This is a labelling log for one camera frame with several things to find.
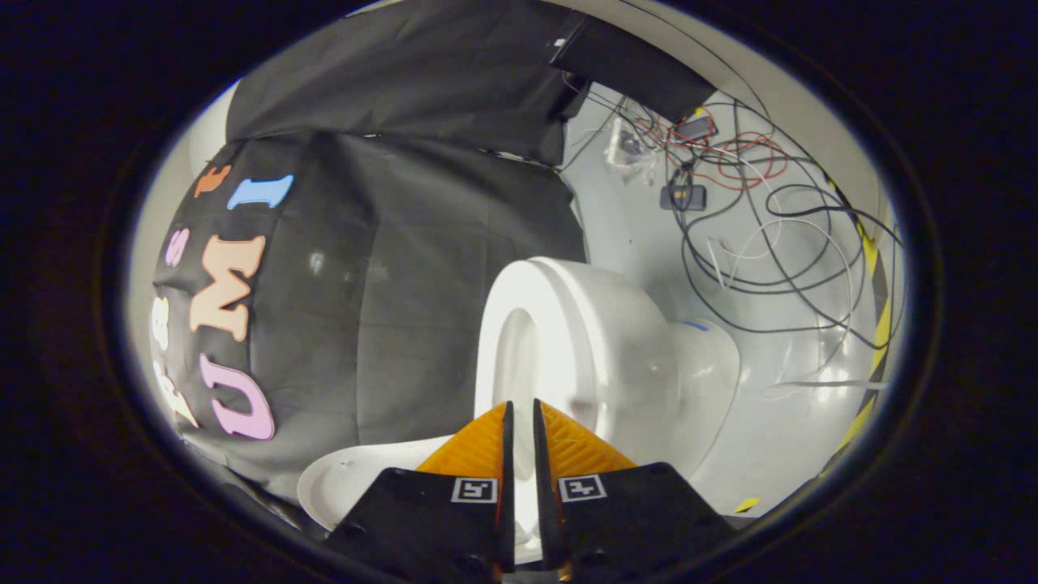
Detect clear plastic bag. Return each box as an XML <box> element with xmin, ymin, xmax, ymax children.
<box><xmin>607</xmin><ymin>120</ymin><xmax>659</xmax><ymax>173</ymax></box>

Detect black backdrop cloth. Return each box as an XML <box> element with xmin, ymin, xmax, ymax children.
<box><xmin>150</xmin><ymin>0</ymin><xmax>589</xmax><ymax>520</ymax></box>

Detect black flat panel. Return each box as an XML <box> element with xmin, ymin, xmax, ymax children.
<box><xmin>550</xmin><ymin>15</ymin><xmax>718</xmax><ymax>124</ymax></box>

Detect white toilet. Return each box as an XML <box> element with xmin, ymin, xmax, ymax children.
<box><xmin>474</xmin><ymin>257</ymin><xmax>741</xmax><ymax>565</ymax></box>

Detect small grey device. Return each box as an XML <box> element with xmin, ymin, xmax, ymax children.
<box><xmin>660</xmin><ymin>185</ymin><xmax>707</xmax><ymax>212</ymax></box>

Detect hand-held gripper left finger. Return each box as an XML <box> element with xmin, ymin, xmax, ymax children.
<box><xmin>324</xmin><ymin>401</ymin><xmax>517</xmax><ymax>584</ymax></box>

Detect white toilet lid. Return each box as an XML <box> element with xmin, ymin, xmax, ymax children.
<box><xmin>297</xmin><ymin>436</ymin><xmax>455</xmax><ymax>532</ymax></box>

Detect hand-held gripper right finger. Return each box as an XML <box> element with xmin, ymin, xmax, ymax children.
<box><xmin>532</xmin><ymin>398</ymin><xmax>737</xmax><ymax>584</ymax></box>

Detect tangle of floor cables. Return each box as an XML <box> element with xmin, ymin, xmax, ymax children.
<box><xmin>564</xmin><ymin>73</ymin><xmax>907</xmax><ymax>398</ymax></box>

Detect yellow black hazard tape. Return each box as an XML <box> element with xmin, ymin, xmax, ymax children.
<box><xmin>734</xmin><ymin>166</ymin><xmax>894</xmax><ymax>514</ymax></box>

